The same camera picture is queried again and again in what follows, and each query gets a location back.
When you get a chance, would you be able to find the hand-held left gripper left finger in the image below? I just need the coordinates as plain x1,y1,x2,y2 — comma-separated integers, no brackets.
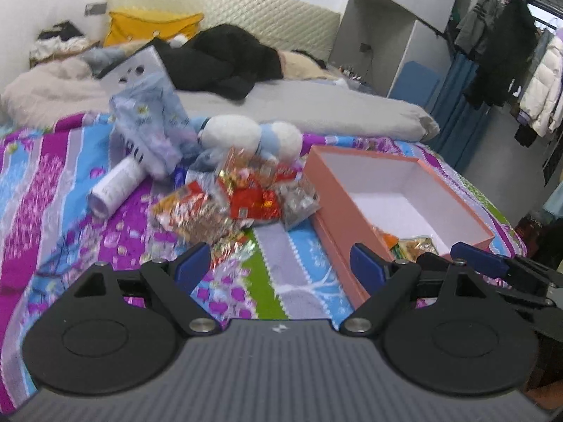
72,243,223,337

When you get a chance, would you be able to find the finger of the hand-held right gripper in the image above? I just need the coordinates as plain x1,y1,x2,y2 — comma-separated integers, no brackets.
449,242,563,290
416,250,453,273

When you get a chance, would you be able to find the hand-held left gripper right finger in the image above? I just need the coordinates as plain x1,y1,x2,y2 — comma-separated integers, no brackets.
340,243,485,335

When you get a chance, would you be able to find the pink cardboard box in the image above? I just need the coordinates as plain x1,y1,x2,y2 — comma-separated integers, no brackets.
303,144,496,311

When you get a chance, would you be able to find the pile of snack packets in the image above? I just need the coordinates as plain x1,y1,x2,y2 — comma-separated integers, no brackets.
152,147,322,269

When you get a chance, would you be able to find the small orange snack packet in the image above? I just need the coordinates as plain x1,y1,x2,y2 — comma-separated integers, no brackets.
373,225,400,256

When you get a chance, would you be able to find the white cylindrical bottle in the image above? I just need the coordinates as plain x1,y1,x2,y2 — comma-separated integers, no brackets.
87,155,148,219

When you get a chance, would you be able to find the white and blue plush toy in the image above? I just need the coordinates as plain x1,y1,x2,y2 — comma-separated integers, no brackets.
189,115,304,172

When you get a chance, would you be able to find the colourful printed bed sheet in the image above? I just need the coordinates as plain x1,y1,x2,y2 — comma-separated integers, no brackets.
0,112,527,405

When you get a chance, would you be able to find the blue curtain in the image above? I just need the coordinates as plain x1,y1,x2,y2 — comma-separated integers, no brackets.
429,50,492,172

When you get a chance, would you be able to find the blue floral plastic bag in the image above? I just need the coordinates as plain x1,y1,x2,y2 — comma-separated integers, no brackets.
109,72,201,181

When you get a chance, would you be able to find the blue board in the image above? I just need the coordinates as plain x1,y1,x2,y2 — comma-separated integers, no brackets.
389,62,443,107

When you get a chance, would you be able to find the white puffer jacket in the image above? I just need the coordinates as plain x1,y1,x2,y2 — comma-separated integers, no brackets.
519,37,563,138

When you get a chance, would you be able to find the grey paper bag with holes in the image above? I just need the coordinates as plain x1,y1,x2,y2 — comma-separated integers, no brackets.
99,46,170,96

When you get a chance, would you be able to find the black hanging coat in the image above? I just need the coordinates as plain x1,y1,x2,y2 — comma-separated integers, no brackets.
464,0,540,109

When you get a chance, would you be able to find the black jacket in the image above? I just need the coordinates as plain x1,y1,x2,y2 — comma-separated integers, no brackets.
156,24,284,101

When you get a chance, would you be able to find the beige fleece blanket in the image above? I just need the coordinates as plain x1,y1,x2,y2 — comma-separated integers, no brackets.
277,50,340,82

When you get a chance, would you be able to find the pale pink comforter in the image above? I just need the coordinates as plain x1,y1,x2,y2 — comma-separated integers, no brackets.
0,56,116,129

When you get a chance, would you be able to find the grey hanging hoodie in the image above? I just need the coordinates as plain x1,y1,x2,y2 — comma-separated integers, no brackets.
455,0,500,60

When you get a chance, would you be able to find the yellow pillow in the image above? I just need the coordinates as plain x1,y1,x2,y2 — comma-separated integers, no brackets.
103,9,205,49

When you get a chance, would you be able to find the grey wardrobe cabinet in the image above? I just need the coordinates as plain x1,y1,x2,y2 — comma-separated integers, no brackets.
330,0,467,98

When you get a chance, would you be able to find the heap of dark and white clothes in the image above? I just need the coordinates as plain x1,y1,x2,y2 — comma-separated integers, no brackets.
29,21,102,69

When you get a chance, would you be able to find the cream quilted headboard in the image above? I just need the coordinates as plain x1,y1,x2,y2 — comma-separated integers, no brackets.
106,0,342,69

